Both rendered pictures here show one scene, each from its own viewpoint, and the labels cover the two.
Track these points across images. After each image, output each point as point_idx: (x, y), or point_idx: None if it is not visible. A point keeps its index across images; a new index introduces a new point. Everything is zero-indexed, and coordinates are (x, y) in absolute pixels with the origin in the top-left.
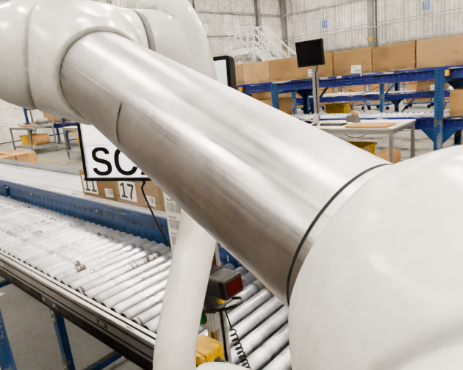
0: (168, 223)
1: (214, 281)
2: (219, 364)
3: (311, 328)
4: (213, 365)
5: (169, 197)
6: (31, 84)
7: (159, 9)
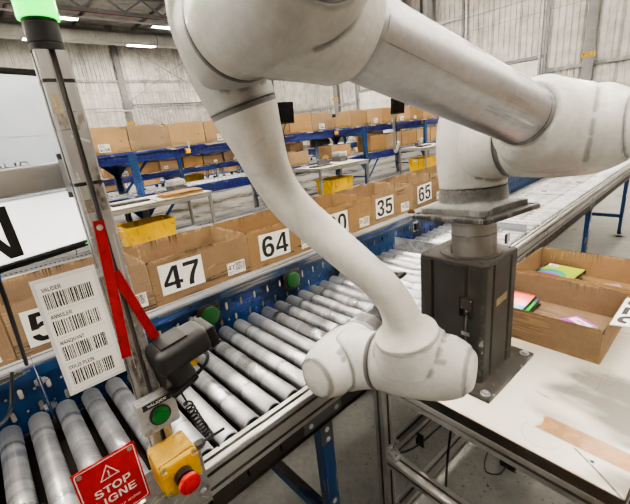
0: (51, 331)
1: (202, 332)
2: (321, 343)
3: (581, 106)
4: (323, 345)
5: (50, 283)
6: (364, 11)
7: None
